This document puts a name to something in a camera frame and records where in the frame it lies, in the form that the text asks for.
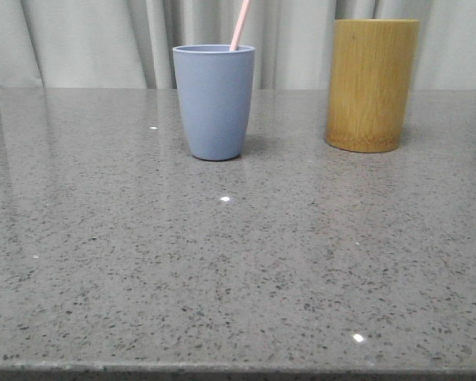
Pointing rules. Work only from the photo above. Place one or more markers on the pink chopstick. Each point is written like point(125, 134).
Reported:
point(235, 42)

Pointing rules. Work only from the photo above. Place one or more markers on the grey pleated curtain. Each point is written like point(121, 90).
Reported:
point(128, 44)

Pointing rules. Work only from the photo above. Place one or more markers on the blue plastic cup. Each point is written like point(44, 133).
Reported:
point(214, 87)

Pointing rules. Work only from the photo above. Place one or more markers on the bamboo wooden cup holder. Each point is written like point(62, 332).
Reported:
point(372, 61)

